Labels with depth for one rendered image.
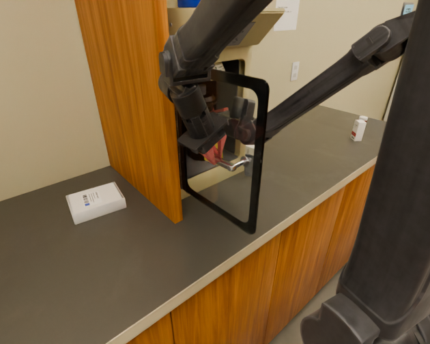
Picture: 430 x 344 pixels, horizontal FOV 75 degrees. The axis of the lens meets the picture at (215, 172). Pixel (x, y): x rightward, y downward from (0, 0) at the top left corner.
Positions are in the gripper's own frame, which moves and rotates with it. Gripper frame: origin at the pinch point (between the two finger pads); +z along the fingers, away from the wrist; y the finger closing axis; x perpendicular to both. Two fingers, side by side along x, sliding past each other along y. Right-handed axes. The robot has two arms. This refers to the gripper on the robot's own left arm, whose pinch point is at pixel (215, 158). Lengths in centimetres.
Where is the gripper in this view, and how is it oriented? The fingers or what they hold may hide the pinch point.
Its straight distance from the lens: 66.0
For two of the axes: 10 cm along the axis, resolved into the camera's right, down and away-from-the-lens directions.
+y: -6.7, 6.7, -3.1
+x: 6.7, 3.9, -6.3
